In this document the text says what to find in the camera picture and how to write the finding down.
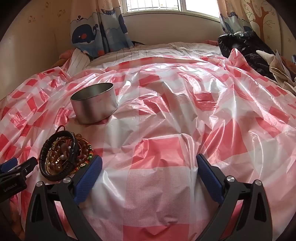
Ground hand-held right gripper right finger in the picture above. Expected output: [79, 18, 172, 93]
[196, 153, 274, 241]

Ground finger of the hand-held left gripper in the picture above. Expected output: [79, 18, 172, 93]
[0, 158, 18, 174]
[0, 157, 38, 179]

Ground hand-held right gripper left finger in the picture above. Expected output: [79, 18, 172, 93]
[25, 155, 103, 241]

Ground pile of bracelets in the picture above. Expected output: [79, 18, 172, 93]
[38, 125, 95, 182]

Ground round metal tin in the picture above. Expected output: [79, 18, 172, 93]
[70, 83, 119, 124]

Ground red white checked plastic sheet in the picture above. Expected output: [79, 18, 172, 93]
[0, 43, 296, 241]

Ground orange blanket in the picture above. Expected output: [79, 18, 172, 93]
[52, 49, 75, 67]

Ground dark clothing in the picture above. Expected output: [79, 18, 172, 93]
[240, 47, 278, 80]

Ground beige cloth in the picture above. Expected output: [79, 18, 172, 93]
[255, 49, 296, 93]

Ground white striped bed sheet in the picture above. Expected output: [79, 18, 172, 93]
[69, 42, 222, 77]

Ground whale print curtain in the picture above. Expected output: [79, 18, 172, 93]
[70, 0, 134, 58]

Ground tree print curtain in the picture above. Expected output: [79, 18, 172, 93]
[217, 0, 281, 47]

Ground window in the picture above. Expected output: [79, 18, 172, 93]
[120, 0, 220, 22]

